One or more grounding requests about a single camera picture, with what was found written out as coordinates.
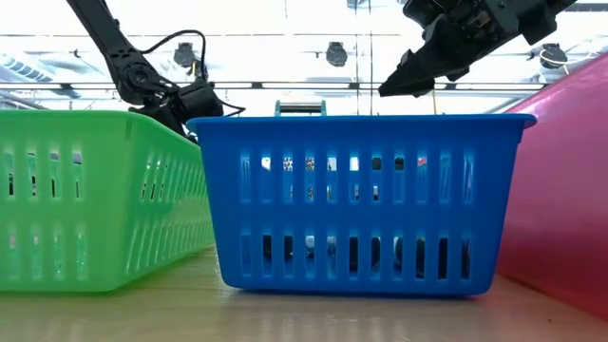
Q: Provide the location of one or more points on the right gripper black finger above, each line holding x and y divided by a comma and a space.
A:
425, 91
427, 64

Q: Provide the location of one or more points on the green plastic basket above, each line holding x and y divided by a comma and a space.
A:
109, 214

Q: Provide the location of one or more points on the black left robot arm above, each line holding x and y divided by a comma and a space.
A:
121, 57

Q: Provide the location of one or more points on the blue plastic basket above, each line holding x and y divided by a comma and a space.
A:
356, 214

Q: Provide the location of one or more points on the red plastic basket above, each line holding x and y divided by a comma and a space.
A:
560, 190

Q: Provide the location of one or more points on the black horizontal rail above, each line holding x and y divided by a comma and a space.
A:
285, 86

